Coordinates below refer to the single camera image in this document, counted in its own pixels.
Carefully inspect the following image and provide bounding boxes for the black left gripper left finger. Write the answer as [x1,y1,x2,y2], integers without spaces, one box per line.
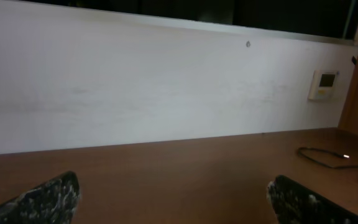
[0,171,80,224]

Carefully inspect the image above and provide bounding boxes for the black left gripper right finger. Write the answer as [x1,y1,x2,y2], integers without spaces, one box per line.
[267,175,358,224]

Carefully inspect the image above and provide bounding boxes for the black usb cable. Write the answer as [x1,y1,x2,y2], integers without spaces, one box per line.
[296,147,358,181]

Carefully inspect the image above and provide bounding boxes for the white wall thermostat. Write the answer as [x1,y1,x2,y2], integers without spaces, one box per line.
[308,70,339,101]

